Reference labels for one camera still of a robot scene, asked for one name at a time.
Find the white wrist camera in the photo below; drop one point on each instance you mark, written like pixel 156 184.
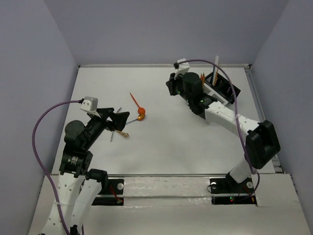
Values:
pixel 181 66
pixel 89 104

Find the gold metal knife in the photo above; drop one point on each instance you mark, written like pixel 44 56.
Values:
pixel 203 79

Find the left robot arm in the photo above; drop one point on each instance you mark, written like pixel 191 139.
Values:
pixel 78 185

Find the orange plastic spoon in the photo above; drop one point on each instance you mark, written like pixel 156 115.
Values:
pixel 141 110

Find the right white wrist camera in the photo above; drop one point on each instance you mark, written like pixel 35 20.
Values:
pixel 181 66

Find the gold metal spoon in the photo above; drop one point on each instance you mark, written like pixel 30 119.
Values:
pixel 139 118

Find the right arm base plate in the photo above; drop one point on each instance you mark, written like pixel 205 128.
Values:
pixel 223 194

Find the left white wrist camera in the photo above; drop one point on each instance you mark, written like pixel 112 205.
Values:
pixel 89 104

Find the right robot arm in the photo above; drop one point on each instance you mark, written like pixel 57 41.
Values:
pixel 259 139

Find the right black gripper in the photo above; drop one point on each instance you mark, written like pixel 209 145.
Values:
pixel 172 82

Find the gold metal fork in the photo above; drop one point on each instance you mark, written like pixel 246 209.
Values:
pixel 126 135

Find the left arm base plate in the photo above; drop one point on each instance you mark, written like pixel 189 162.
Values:
pixel 112 195

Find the black utensil container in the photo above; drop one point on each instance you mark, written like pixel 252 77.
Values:
pixel 221 88

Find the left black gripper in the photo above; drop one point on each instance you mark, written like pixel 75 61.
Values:
pixel 107 117

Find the white utensil container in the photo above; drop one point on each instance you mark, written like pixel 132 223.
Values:
pixel 212 91

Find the gold chopstick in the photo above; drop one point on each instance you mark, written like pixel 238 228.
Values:
pixel 215 76

